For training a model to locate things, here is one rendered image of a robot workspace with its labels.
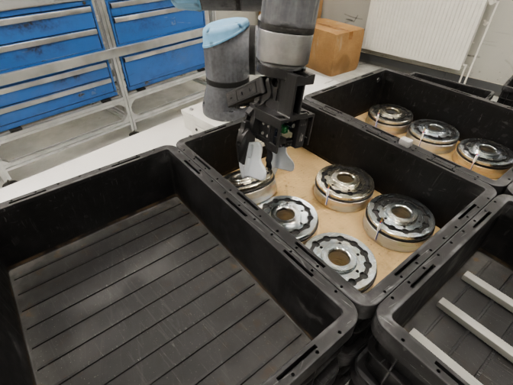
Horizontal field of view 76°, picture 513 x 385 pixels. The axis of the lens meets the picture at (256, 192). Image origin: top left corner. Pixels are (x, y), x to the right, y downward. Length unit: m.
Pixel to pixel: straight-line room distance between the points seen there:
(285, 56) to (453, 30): 3.23
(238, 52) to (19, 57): 1.57
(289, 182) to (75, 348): 0.42
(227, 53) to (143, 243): 0.51
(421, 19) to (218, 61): 3.02
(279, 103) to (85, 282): 0.37
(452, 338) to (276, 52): 0.42
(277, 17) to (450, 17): 3.23
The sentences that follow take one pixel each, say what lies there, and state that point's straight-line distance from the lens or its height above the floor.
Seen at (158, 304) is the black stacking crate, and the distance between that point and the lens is 0.47.
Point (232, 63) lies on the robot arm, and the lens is 0.86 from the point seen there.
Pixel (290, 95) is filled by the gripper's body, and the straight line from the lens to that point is 0.47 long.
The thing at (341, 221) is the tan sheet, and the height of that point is 0.83.
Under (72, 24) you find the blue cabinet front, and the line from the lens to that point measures 2.30.
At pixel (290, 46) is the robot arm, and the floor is 1.09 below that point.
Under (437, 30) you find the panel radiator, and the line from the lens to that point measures 3.70.
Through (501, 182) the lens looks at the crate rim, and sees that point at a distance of 0.58.
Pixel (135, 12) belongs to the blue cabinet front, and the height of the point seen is 0.78.
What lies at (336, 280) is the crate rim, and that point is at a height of 0.93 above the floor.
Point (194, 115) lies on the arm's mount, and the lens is 0.95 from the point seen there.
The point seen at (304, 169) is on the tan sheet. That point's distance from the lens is 0.67.
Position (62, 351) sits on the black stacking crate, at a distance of 0.48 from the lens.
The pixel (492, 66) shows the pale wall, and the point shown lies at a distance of 3.75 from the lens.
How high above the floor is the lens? 1.22
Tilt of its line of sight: 40 degrees down
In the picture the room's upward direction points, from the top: straight up
